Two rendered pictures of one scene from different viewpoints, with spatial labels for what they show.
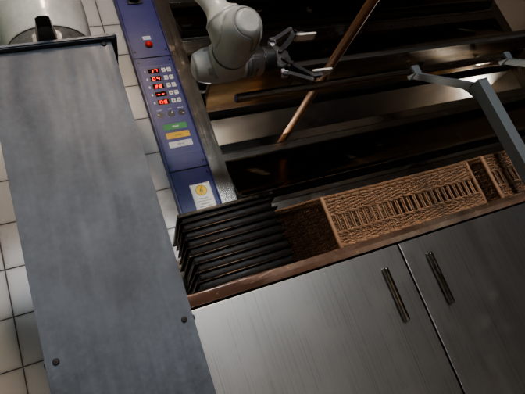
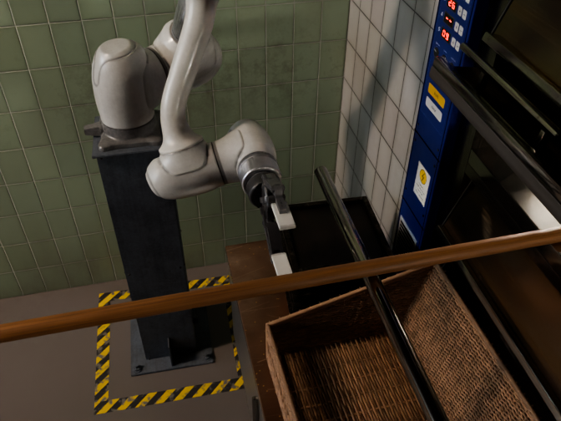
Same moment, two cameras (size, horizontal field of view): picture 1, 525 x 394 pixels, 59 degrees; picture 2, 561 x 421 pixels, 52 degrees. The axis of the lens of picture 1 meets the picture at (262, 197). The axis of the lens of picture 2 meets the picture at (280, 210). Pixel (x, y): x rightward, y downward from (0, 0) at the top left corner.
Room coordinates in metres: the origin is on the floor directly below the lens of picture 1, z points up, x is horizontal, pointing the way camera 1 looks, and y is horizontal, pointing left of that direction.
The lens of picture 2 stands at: (1.40, -1.09, 1.96)
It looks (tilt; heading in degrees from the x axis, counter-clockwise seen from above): 41 degrees down; 99
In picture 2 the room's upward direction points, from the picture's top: straight up
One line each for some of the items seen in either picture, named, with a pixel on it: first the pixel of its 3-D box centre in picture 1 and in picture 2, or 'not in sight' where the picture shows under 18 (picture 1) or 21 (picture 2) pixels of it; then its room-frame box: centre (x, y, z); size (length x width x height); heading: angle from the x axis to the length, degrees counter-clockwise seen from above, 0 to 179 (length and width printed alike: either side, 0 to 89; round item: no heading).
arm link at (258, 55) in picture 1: (252, 61); (260, 176); (1.20, -0.11, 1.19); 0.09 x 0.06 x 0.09; 23
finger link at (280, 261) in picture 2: (320, 72); (282, 266); (1.28, -0.30, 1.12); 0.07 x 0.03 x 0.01; 113
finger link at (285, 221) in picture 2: (305, 36); (283, 215); (1.28, -0.30, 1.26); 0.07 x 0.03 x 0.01; 113
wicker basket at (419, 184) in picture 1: (362, 210); (388, 396); (1.54, -0.30, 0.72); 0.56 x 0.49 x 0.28; 114
